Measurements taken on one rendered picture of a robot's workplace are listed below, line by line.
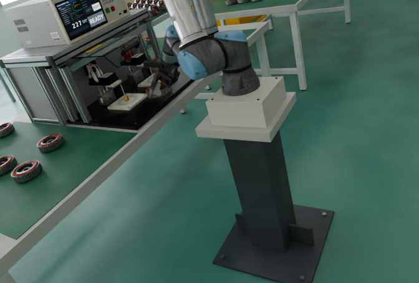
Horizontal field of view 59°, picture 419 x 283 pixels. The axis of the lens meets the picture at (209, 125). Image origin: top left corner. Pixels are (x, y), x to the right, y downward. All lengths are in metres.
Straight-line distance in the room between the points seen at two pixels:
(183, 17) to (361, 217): 1.32
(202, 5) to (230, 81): 0.31
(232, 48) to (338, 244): 1.07
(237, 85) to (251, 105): 0.11
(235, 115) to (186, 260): 0.91
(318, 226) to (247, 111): 0.84
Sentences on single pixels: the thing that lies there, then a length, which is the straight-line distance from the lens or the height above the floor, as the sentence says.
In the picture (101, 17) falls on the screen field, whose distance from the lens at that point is 1.98.
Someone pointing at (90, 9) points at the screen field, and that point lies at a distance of 1.94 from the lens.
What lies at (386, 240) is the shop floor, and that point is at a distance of 1.95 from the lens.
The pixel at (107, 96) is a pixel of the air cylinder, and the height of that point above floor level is 0.81.
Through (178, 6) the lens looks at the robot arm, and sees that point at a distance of 1.35.
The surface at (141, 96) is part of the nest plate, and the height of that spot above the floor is 0.78.
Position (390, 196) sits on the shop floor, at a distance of 2.16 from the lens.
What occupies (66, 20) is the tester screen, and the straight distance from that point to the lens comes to 1.85.
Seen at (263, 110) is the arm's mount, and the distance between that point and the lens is 1.33.
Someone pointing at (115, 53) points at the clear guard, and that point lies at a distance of 1.68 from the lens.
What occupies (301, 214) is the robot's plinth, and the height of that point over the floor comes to 0.02.
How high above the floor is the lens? 1.44
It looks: 28 degrees down
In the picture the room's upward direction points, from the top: 16 degrees counter-clockwise
